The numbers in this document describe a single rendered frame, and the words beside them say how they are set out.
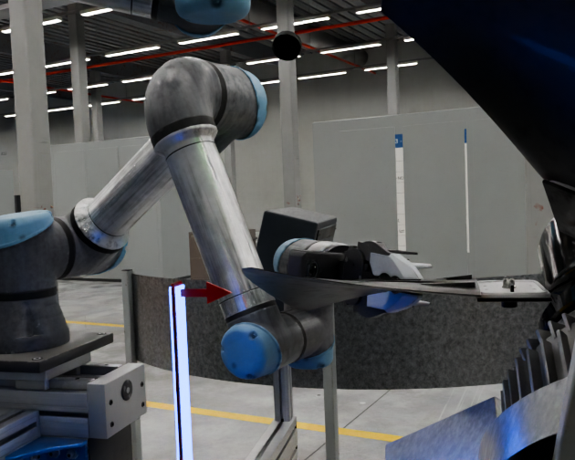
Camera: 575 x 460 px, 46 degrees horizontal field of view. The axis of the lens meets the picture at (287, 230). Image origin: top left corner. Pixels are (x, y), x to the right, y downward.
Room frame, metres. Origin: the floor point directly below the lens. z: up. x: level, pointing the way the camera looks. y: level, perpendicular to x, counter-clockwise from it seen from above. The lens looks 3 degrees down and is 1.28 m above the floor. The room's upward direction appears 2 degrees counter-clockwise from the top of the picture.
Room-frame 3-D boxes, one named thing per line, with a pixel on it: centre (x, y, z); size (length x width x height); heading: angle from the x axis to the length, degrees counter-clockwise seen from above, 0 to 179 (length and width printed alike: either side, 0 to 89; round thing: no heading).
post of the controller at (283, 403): (1.26, 0.02, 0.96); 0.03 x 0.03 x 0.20; 77
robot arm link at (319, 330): (1.01, -0.02, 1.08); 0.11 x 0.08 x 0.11; 148
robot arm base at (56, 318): (1.18, 0.47, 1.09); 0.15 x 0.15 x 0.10
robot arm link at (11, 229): (1.18, 0.47, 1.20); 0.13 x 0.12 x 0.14; 148
